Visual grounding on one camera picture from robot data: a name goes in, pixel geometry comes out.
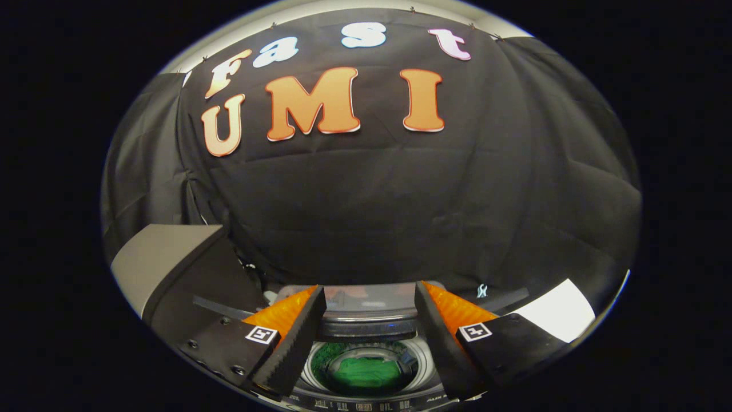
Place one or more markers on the grey washing machine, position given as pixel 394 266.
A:
pixel 366 402

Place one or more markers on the dark transparent washing machine lid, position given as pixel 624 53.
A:
pixel 366 326

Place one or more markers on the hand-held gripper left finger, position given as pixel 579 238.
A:
pixel 294 349

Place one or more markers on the grey side table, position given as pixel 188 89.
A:
pixel 154 252

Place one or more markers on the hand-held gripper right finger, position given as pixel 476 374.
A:
pixel 440 343

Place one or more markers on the green polo shirt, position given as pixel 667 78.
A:
pixel 366 371

